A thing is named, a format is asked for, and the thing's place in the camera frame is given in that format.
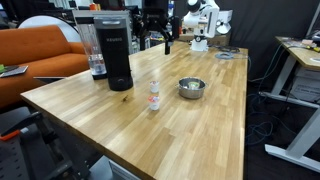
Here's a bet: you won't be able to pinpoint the white round chair back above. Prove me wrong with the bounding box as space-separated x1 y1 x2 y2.
17 14 83 44

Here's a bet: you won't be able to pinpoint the white printed box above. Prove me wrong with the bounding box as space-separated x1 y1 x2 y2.
289 65 320 105

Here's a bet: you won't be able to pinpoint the grey tablet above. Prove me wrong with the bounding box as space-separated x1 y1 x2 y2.
0 64 30 79

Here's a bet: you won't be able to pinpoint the white frame wooden desk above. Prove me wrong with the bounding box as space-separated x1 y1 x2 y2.
259 35 320 174

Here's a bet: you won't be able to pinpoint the black metal cart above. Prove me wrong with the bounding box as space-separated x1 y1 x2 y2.
0 111 102 180

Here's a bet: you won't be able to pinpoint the stainless steel pot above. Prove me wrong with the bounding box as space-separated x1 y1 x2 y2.
175 76 208 100

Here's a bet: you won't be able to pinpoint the small clear bottle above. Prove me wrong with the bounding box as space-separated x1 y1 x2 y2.
147 95 162 112

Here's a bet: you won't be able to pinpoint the orange sofa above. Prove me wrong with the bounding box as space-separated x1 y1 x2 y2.
0 24 91 110

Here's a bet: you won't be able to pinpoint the black flat board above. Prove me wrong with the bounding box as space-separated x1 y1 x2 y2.
32 75 67 85

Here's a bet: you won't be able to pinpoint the black Keurig coffee maker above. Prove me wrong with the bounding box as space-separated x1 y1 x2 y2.
93 16 134 92

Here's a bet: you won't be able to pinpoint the blue floor cables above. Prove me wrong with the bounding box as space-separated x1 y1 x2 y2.
245 93 278 148

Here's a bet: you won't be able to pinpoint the grey floor bin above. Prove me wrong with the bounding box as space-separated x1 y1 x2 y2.
89 154 142 180

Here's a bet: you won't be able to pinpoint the coffee pod multicolour lid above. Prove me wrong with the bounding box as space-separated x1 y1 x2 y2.
148 80 161 95

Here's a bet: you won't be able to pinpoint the clear water reservoir black lid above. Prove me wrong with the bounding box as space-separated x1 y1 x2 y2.
77 17 108 81

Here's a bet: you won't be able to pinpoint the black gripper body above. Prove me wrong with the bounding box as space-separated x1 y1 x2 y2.
142 0 170 32

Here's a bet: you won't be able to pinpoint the small orange object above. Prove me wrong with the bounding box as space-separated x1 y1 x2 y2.
88 2 102 12

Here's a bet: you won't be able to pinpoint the dark coiled cable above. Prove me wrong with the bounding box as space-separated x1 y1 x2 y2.
212 44 241 54

